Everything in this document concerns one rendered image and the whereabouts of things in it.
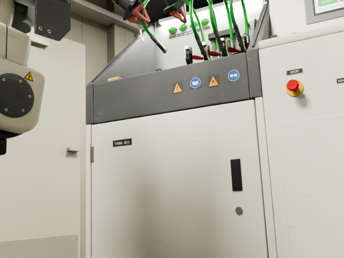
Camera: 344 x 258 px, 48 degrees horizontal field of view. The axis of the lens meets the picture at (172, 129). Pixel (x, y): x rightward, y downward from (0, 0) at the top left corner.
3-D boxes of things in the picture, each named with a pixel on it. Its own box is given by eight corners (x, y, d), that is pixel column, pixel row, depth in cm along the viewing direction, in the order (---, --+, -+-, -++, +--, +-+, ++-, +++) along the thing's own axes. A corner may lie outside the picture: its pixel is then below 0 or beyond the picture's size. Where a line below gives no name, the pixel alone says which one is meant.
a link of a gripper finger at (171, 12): (196, 15, 166) (185, -4, 162) (189, 23, 162) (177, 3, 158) (184, 20, 171) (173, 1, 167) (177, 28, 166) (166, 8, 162)
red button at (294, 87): (284, 94, 116) (282, 78, 117) (286, 97, 119) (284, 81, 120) (302, 91, 114) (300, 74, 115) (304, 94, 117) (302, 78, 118)
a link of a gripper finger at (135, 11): (150, 24, 168) (133, 10, 167) (155, 14, 162) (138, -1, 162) (141, 32, 164) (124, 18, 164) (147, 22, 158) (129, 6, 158)
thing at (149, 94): (93, 123, 151) (93, 84, 154) (100, 125, 155) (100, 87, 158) (250, 98, 124) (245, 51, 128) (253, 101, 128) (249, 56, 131)
